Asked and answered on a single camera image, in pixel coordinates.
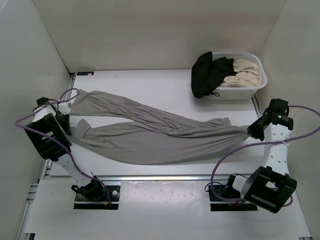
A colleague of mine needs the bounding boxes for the grey trousers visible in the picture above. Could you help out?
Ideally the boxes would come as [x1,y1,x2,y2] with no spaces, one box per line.
[70,90,249,165]

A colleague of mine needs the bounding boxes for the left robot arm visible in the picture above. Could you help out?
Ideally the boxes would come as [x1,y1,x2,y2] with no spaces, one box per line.
[24,97,108,201]

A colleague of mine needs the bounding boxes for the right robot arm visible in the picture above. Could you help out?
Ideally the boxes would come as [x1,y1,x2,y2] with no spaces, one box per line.
[224,98,297,214]

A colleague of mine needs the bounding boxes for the beige trousers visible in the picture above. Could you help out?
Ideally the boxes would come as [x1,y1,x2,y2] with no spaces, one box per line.
[220,59,262,88]

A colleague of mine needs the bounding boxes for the black trousers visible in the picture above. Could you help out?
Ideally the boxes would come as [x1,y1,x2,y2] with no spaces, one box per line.
[191,52,237,99]

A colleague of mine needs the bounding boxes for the black label sticker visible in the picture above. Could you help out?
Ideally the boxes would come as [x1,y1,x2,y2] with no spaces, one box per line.
[77,71,94,76]

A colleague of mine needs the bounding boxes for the white laundry basket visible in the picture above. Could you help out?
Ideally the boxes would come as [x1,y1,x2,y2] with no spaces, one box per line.
[206,51,268,101]

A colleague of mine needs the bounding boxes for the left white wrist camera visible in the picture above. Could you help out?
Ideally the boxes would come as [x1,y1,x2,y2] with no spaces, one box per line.
[58,101,71,116]

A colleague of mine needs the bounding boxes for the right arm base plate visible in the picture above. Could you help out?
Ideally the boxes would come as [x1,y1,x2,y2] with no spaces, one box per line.
[204,184,258,212]

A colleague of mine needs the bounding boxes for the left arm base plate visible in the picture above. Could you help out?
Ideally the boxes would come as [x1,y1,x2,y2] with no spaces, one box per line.
[73,185,121,210]

